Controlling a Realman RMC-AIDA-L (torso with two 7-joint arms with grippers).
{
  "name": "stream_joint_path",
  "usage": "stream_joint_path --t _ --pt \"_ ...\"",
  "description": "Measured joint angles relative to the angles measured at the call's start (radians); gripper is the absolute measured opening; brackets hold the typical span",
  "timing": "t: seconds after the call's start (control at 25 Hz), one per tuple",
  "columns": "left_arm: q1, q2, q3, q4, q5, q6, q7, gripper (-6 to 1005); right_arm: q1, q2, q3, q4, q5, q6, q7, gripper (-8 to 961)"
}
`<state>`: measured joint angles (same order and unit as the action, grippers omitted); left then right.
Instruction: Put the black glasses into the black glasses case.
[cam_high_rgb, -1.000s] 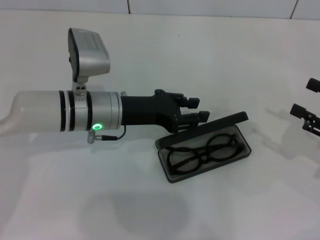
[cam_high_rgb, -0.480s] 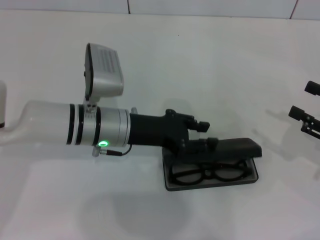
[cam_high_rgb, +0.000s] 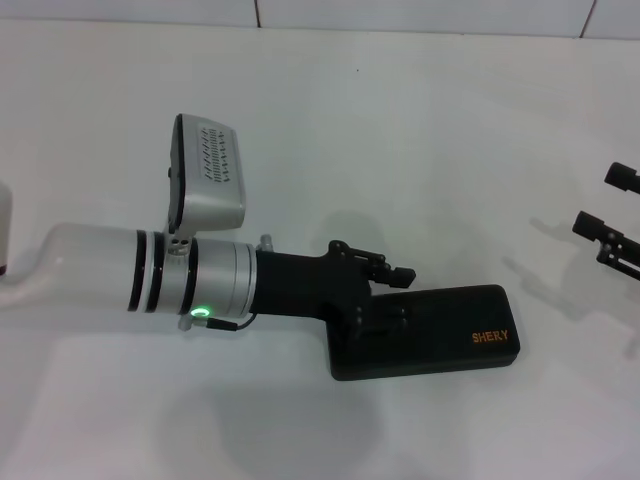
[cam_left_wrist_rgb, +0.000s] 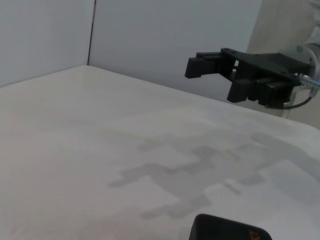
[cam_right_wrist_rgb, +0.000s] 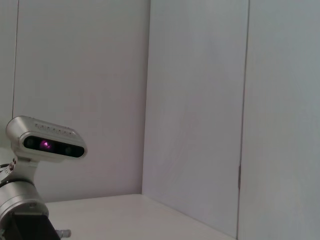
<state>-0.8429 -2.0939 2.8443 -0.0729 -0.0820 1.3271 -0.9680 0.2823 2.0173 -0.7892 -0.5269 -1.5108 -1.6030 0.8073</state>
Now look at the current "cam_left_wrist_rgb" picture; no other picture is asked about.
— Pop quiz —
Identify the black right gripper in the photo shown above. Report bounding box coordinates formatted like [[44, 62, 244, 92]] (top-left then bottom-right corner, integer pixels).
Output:
[[184, 47, 312, 109]]

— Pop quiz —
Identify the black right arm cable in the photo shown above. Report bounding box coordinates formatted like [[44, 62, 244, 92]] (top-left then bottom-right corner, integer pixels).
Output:
[[282, 73, 320, 110]]

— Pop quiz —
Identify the black glasses case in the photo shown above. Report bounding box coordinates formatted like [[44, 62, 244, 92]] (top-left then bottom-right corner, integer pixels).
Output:
[[188, 213, 274, 240]]

